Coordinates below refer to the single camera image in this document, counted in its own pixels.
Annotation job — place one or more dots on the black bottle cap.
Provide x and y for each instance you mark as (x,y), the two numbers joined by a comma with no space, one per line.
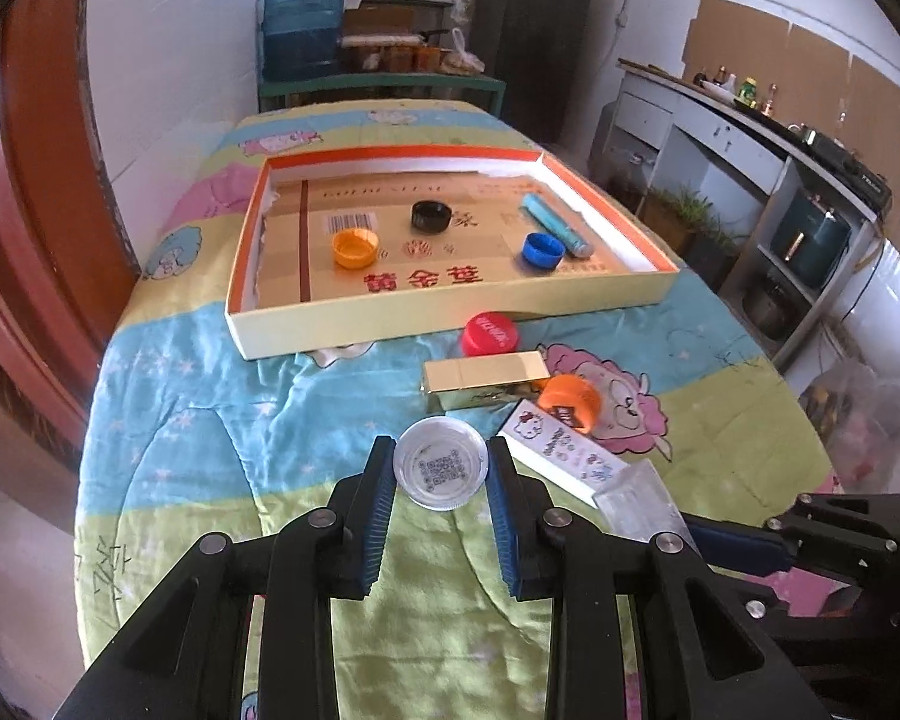
(430,215)

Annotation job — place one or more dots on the white bottle cap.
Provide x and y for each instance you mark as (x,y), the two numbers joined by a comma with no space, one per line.
(440,465)

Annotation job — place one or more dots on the plastic bag of clutter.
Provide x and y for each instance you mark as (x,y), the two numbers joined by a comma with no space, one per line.
(862,412)

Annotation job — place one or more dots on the red bottle cap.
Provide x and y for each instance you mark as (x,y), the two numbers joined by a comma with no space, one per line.
(489,334)

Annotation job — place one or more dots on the dark orange bottle cap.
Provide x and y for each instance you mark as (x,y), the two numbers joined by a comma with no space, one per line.
(570,401)

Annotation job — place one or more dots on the blue lighter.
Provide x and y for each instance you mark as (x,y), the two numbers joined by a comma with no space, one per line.
(557,226)

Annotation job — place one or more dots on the plastic bag of food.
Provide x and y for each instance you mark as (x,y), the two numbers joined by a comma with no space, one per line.
(461,56)

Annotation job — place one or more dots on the green bottle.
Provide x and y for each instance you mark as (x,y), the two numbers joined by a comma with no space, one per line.
(748,92)

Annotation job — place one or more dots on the cardboard wall sheet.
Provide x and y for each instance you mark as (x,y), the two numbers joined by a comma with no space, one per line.
(795,67)

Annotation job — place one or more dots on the dark refrigerator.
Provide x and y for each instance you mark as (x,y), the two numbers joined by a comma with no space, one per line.
(532,37)

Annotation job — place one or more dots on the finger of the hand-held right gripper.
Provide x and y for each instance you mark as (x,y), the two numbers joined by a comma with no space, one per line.
(735,544)
(757,604)

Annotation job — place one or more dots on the green table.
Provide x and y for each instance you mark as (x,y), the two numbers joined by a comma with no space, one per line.
(382,86)

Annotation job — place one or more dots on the blue water jug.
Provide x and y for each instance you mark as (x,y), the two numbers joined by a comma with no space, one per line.
(304,22)

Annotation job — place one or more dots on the blue bottle cap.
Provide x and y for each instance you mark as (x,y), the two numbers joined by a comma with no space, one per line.
(544,250)

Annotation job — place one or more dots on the metal storage shelf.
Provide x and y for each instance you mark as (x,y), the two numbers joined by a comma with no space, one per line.
(390,0)

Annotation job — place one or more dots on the wooden door frame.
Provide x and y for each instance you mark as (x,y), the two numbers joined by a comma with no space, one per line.
(45,165)

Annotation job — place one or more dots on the potted green plants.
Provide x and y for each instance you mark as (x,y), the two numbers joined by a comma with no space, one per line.
(690,217)

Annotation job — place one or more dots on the white cartoon-print box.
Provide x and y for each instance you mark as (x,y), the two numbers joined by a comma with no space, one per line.
(562,457)

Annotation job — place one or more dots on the brown cardboard box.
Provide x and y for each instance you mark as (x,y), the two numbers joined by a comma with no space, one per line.
(379,19)

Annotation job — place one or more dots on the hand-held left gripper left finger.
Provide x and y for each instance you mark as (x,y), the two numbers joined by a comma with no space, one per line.
(367,517)

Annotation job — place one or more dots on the gold rectangular box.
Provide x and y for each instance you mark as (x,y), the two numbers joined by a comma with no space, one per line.
(487,379)

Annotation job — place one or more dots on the shallow cardboard box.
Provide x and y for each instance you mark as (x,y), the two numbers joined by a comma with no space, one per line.
(390,285)

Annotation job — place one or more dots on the metal pot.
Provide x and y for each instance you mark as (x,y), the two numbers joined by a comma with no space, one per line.
(769,307)

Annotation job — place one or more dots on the teal cooking pot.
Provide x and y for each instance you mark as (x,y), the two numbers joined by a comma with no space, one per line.
(806,236)

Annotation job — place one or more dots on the black gas stove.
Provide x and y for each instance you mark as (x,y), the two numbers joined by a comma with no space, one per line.
(847,169)

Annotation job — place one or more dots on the light orange bottle cap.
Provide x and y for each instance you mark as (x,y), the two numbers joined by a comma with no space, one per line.
(356,247)

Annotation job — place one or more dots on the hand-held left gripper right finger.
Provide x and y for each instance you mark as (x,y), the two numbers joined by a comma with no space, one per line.
(510,525)

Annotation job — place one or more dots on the grey kitchen counter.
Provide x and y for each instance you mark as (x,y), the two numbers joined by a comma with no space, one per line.
(735,157)

